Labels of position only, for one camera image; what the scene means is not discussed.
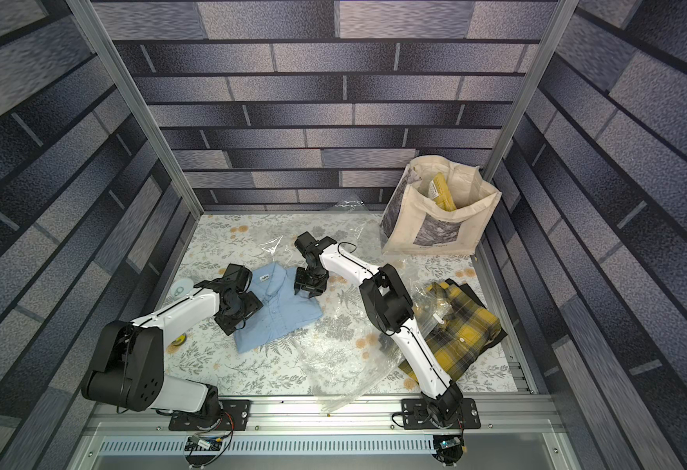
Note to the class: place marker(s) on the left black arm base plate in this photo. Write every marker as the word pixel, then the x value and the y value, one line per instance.
pixel 221 415

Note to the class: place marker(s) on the white round tape roll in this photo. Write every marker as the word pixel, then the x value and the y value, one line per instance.
pixel 181 288

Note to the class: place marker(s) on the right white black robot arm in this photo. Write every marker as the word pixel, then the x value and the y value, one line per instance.
pixel 389 308

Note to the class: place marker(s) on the right small circuit board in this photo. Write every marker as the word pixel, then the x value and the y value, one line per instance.
pixel 448 449

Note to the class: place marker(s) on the left small circuit board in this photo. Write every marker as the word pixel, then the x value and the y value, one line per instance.
pixel 197 443

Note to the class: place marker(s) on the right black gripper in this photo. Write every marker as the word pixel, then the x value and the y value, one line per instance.
pixel 309 282

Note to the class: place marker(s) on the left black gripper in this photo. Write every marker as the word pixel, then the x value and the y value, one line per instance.
pixel 255 305

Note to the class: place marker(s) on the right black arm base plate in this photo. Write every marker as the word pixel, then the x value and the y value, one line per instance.
pixel 417 414

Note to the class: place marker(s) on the small circuit board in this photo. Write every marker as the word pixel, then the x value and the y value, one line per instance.
pixel 197 443
pixel 448 449

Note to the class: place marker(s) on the small yellow capped bottle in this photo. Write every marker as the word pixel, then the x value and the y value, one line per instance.
pixel 179 341

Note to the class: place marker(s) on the yellow black plaid shirt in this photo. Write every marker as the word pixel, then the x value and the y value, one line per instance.
pixel 458 326

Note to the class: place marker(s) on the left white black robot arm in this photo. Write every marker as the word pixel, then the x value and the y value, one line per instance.
pixel 127 369

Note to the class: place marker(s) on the clear plastic vacuum bag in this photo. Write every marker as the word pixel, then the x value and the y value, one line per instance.
pixel 342 355

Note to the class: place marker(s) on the light blue shirt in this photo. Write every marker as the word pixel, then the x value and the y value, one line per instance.
pixel 283 311

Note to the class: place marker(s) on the beige canvas tote bag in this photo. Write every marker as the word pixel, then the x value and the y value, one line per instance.
pixel 413 224

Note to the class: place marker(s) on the yellow item in tote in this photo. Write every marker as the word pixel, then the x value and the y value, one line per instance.
pixel 440 194

